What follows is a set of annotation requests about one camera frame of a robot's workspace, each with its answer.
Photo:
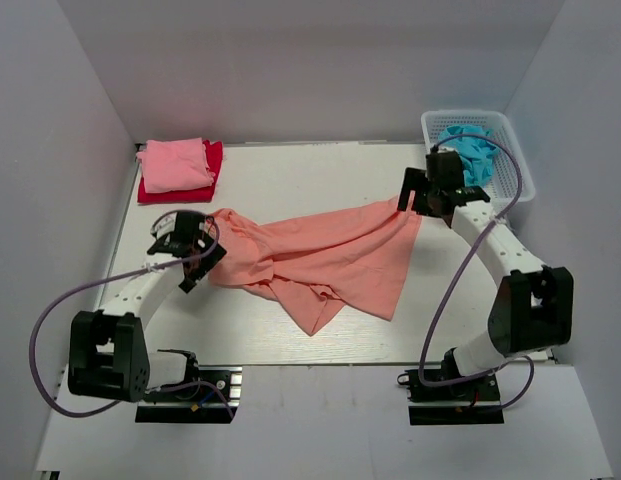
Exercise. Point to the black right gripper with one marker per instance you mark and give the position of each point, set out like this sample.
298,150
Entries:
415,180

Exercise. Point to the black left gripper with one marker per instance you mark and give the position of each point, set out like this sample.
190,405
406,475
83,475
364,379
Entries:
209,262

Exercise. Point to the salmon orange t-shirt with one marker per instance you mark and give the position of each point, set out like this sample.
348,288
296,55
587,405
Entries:
315,265

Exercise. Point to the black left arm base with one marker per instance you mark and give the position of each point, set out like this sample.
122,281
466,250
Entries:
211,396

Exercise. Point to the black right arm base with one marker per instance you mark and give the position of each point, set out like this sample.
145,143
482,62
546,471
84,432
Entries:
477,402

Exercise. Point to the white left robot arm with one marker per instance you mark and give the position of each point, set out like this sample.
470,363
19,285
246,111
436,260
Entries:
108,356

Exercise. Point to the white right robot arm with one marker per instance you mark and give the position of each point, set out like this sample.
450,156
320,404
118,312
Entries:
533,307

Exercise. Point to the crumpled blue t-shirt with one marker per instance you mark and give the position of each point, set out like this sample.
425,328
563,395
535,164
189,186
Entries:
475,152

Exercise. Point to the white plastic basket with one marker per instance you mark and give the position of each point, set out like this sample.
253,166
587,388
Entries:
511,178

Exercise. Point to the folded light pink t-shirt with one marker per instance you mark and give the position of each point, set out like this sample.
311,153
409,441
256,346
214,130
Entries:
179,165

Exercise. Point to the folded red t-shirt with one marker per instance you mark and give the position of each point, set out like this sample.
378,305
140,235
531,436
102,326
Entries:
215,152

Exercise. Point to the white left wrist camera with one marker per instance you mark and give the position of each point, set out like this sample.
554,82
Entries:
164,225

